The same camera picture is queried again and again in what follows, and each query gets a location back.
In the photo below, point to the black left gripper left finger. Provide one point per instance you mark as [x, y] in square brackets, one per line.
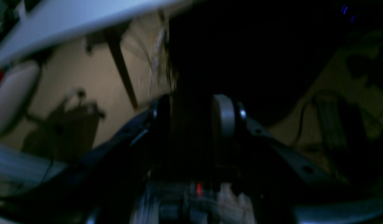
[101, 187]

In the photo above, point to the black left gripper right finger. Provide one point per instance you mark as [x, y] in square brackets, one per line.
[284, 187]

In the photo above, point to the dark table leg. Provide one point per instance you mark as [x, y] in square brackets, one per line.
[114, 43]

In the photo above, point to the white table edge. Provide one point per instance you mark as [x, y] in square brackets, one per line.
[55, 21]

